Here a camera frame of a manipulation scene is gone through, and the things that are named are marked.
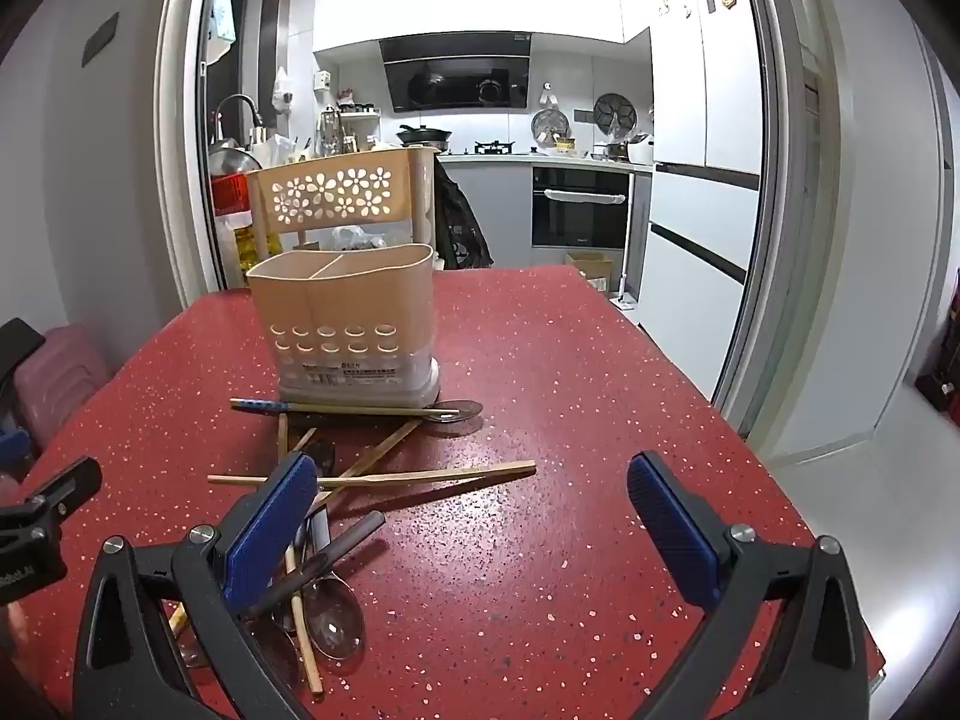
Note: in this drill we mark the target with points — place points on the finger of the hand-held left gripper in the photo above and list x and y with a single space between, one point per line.
60 487

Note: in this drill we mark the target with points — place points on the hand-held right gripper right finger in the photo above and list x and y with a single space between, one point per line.
675 532

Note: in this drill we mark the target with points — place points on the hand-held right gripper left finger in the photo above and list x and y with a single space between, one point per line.
270 532

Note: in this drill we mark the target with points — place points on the light wooden spatula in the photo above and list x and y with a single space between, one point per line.
304 622

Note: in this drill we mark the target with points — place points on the metal spoon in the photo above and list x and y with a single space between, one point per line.
334 615
274 649
461 410

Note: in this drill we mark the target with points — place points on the long wooden chopstick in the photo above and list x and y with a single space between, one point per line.
420 474
450 486

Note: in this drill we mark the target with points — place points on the beige plastic utensil holder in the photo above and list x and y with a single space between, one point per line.
345 322

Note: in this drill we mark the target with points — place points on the pink plastic stool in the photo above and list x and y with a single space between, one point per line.
64 382

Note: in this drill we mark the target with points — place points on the blue-tipped wooden chopstick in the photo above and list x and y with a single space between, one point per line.
330 408

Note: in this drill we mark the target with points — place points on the cardboard box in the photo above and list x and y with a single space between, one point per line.
589 268

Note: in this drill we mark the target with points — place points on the yellow cooking oil bottle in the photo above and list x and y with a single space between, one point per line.
253 247

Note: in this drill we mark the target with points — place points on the white stick vacuum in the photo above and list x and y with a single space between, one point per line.
624 240

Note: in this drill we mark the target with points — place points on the clear plastic bag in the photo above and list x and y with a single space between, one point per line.
356 238

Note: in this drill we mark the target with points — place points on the red and black clutter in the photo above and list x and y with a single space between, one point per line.
941 367

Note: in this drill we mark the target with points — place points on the black built-in oven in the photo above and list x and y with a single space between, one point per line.
577 210

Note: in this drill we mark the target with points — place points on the red plastic basket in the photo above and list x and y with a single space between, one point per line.
230 193

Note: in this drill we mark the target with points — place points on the beige flower-pattern storage cart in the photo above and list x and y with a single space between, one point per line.
337 191

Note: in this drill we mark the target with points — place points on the black plastic bag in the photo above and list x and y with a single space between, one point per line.
461 225

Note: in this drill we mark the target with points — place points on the white refrigerator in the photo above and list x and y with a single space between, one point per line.
697 165

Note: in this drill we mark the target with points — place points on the steel bowl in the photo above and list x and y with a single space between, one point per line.
234 163

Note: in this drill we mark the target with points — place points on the white rice cooker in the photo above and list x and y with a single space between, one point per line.
640 151

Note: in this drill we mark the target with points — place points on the spice rack with jars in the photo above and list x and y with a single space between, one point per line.
349 131

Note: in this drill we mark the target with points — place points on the kitchen faucet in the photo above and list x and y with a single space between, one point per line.
240 109

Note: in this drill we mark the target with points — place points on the round hanging rack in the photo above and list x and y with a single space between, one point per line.
615 111
547 125

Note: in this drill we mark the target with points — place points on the gas stove burner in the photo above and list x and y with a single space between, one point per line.
495 146

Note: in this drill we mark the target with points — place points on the black wok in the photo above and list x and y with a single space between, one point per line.
424 135

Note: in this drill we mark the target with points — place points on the white hanging plastic bag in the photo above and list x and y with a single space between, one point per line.
282 94

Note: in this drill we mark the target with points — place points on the black range hood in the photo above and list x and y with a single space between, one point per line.
457 75

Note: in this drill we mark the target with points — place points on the white upper cabinets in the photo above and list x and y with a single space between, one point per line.
465 4

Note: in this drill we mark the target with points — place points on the sliding door frame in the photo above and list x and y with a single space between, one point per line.
787 240
176 165

